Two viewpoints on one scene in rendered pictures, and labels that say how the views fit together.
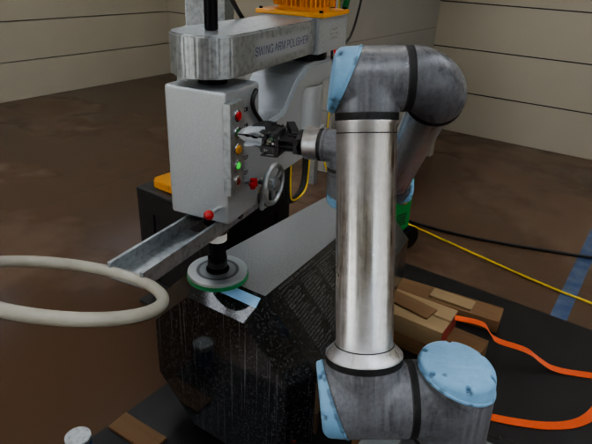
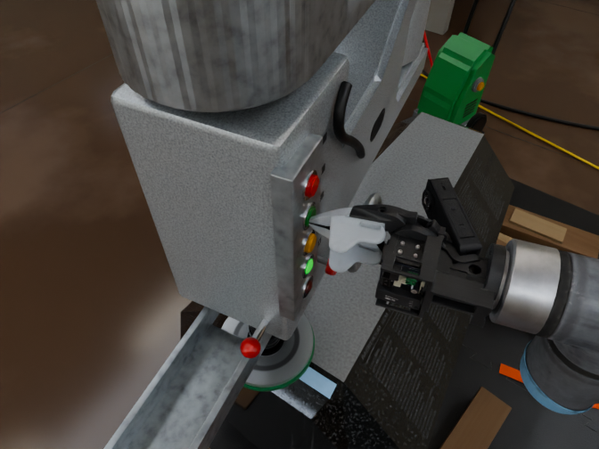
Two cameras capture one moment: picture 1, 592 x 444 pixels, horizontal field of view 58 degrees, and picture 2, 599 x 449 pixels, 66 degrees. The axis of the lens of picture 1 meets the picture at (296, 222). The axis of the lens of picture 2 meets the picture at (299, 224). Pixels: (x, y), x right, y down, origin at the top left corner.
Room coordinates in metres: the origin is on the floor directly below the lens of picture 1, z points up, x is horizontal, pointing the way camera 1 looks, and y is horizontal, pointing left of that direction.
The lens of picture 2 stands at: (1.16, 0.19, 1.82)
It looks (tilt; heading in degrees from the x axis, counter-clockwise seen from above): 49 degrees down; 1
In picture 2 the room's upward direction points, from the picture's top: straight up
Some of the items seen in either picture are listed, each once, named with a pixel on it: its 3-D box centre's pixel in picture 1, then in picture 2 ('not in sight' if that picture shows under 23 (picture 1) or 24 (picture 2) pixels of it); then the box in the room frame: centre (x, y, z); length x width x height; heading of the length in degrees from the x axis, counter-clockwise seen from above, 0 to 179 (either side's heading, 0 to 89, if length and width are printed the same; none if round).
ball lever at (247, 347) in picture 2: (212, 212); (257, 336); (1.51, 0.26, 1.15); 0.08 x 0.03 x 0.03; 156
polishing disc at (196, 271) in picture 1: (218, 270); (266, 339); (1.65, 0.27, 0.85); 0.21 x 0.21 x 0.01
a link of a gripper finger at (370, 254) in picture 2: (249, 142); (342, 249); (1.50, 0.14, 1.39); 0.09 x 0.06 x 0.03; 70
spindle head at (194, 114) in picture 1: (227, 145); (274, 171); (1.73, 0.24, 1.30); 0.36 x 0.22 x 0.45; 156
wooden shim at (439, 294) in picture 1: (452, 299); (537, 225); (2.68, -0.94, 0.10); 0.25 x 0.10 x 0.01; 58
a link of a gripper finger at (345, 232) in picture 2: (249, 131); (342, 232); (1.50, 0.14, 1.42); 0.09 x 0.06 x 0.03; 70
